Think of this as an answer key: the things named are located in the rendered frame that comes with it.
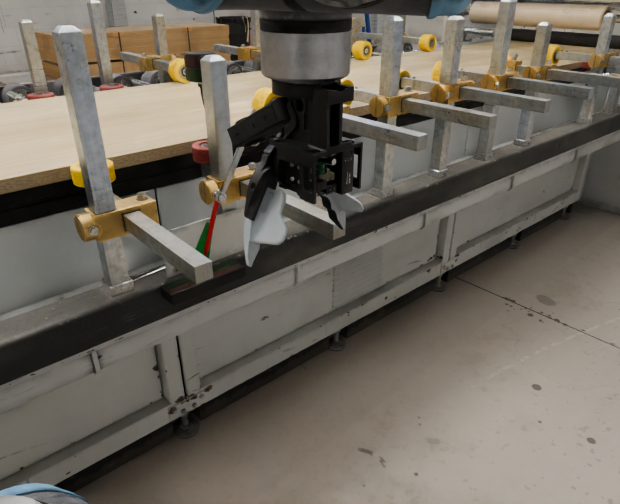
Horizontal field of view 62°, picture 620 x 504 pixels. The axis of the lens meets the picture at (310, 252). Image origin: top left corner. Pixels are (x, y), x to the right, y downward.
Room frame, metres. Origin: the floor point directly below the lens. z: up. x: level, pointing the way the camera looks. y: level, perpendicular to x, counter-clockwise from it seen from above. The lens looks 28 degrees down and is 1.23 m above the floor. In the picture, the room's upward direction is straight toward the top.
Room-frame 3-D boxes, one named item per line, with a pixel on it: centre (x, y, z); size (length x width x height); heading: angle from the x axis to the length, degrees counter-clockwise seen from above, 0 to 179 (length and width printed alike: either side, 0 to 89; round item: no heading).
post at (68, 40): (0.85, 0.37, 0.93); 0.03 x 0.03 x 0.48; 41
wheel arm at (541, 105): (1.51, -0.43, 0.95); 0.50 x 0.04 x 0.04; 41
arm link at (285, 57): (0.55, 0.00, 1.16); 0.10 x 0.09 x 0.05; 133
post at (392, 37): (1.34, -0.20, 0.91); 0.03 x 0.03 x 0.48; 41
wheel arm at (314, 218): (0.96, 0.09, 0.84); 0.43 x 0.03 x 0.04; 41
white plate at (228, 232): (0.97, 0.19, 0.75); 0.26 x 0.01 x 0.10; 131
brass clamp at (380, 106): (1.35, -0.22, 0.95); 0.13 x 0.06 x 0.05; 131
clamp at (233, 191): (1.03, 0.16, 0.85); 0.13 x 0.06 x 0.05; 131
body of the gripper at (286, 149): (0.54, 0.00, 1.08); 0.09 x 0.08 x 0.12; 43
